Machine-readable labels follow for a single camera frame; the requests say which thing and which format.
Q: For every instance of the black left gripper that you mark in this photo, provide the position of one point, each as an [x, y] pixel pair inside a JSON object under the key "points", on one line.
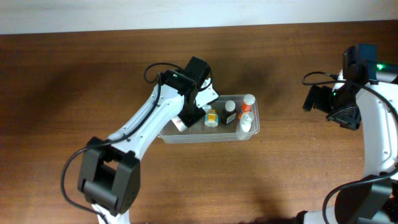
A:
{"points": [[193, 116]]}

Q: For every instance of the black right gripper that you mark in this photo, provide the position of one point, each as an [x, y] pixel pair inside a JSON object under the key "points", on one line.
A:
{"points": [[344, 117]]}

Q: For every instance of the white toothpaste box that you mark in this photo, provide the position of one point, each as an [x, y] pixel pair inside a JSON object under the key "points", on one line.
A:
{"points": [[178, 123]]}

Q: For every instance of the small jar with gold lid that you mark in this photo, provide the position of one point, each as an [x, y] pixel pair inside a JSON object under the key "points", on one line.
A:
{"points": [[211, 119]]}

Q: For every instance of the dark bottle with white cap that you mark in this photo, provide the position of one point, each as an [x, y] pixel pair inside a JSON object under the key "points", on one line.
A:
{"points": [[228, 114]]}

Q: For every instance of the white bottle with pink label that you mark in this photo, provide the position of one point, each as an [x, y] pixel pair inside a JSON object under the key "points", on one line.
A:
{"points": [[244, 126]]}

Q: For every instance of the orange tube with white cap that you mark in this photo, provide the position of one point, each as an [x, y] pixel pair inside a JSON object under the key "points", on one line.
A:
{"points": [[248, 101]]}

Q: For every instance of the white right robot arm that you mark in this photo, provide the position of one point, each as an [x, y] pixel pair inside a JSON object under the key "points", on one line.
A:
{"points": [[363, 95]]}

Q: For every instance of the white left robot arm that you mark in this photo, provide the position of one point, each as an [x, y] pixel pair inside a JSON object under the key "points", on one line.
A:
{"points": [[110, 174]]}

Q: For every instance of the clear plastic container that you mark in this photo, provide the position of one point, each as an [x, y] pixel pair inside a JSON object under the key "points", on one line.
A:
{"points": [[199, 133]]}

